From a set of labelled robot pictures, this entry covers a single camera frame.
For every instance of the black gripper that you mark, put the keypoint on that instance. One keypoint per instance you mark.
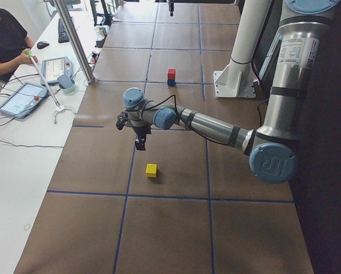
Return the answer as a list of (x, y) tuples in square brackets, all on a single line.
[(141, 132)]

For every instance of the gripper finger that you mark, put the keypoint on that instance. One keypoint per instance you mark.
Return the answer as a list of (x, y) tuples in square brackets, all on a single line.
[(171, 7)]

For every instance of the yellow wooden block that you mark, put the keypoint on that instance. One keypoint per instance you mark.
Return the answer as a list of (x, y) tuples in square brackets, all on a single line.
[(151, 170)]

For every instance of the blue wooden block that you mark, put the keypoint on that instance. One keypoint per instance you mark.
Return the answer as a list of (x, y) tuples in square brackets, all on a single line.
[(171, 82)]

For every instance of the red wooden block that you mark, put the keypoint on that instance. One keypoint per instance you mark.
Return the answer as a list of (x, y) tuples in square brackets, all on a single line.
[(171, 74)]

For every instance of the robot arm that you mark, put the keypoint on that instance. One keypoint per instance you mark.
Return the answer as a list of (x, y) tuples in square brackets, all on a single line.
[(235, 112)]

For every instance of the metal cylinder weight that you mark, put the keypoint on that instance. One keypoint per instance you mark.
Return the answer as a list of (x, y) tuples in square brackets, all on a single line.
[(102, 31)]

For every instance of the reacher grabber stick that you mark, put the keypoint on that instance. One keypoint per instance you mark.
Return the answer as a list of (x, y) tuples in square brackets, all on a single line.
[(59, 108)]

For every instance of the blue cup on tape roll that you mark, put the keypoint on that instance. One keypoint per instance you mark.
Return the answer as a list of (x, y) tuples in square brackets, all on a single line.
[(66, 84)]

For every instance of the far teach pendant tablet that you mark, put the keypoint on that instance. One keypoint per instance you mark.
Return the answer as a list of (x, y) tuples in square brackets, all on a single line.
[(55, 67)]

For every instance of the teach pendant tablet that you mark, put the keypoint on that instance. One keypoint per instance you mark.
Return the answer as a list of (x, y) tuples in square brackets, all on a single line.
[(55, 67), (24, 100)]

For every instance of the black keyboard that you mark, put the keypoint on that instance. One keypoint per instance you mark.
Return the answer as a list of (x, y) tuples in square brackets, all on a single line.
[(63, 36)]

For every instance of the near teach pendant tablet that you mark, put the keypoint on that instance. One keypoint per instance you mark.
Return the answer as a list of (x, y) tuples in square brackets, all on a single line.
[(24, 100)]

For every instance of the black computer mouse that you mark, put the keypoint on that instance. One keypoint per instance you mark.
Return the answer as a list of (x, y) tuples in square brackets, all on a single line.
[(42, 45)]

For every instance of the person in black shirt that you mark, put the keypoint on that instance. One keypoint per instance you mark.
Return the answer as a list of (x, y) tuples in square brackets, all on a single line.
[(14, 42)]

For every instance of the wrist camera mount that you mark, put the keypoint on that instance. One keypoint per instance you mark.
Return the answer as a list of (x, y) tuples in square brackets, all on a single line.
[(122, 120)]

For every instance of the white pedestal column with base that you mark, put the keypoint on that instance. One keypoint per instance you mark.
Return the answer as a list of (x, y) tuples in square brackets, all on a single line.
[(236, 80)]

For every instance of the aluminium frame post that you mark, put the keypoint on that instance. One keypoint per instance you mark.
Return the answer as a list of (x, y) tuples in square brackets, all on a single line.
[(74, 39)]

